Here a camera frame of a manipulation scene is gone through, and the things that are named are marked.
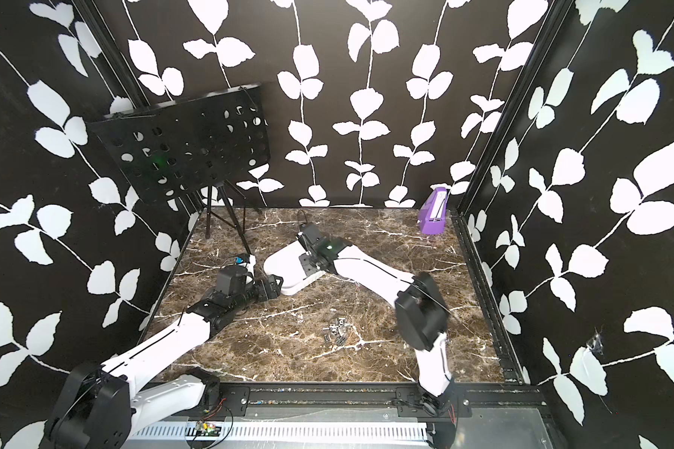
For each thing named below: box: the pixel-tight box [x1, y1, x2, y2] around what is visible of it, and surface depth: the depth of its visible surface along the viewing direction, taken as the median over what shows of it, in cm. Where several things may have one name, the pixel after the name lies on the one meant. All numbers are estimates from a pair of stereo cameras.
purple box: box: [417, 187, 449, 235], surface depth 112 cm
